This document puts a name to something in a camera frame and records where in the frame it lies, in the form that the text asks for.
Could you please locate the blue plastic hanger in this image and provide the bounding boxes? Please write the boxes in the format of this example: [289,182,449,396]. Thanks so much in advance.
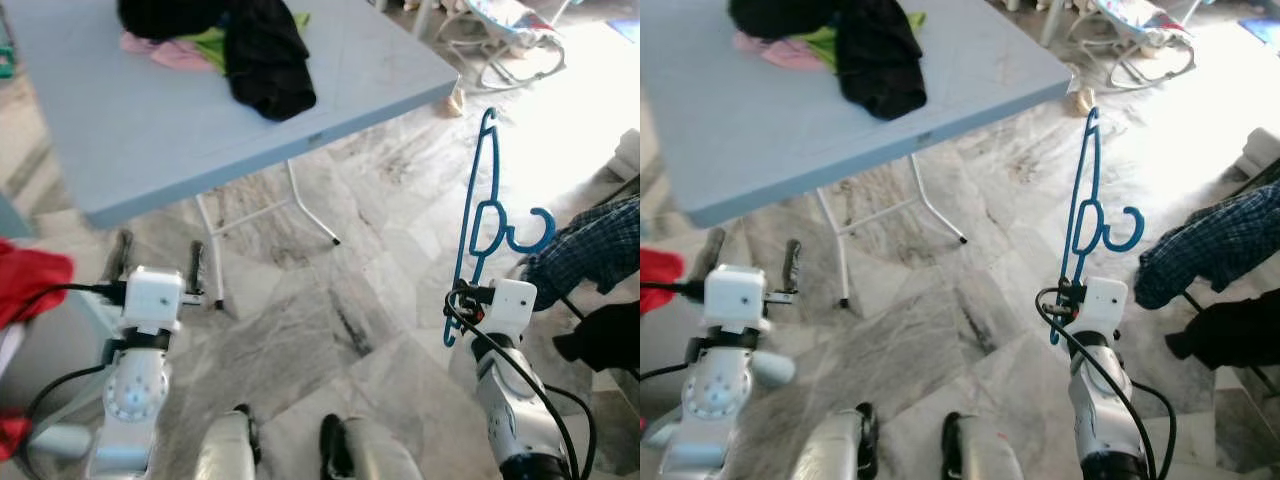
[1048,105,1146,346]
[443,107,557,348]

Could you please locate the blackish brown garment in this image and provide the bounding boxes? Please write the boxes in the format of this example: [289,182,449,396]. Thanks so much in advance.
[835,0,929,121]
[225,0,319,123]

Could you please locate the grey blue laundry bin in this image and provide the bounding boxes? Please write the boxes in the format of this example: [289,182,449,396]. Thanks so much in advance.
[0,192,123,441]

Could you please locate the blue plaid shirt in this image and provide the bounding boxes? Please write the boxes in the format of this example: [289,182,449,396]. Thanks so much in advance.
[1135,182,1280,311]
[520,195,641,311]

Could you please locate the dark navy garment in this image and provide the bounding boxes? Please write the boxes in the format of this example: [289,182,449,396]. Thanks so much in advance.
[553,300,641,373]
[1165,298,1280,371]

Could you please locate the robot left leg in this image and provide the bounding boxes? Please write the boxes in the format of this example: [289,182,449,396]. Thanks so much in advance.
[195,405,263,480]
[805,403,881,480]

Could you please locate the robot leg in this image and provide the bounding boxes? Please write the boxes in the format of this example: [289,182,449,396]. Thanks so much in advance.
[320,413,421,480]
[195,405,263,480]
[805,403,881,480]
[940,412,1031,480]

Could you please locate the robot right leg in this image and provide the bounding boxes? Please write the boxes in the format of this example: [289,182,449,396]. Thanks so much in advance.
[940,412,1031,480]
[320,413,421,480]

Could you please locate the green cloth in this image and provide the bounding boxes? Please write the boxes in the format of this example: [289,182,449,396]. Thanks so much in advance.
[795,10,926,73]
[180,10,313,76]

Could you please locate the black garment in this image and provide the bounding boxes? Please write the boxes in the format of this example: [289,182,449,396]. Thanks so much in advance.
[118,0,236,41]
[728,0,851,41]

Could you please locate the baby bouncer seat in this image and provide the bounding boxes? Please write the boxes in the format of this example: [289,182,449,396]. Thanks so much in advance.
[435,0,566,91]
[1060,0,1196,89]

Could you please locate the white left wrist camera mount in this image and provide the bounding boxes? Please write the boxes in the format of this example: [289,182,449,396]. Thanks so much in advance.
[120,266,186,336]
[703,264,769,333]

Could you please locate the short black right arm cable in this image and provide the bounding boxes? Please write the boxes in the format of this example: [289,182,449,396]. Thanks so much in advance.
[545,383,598,476]
[1130,380,1178,476]

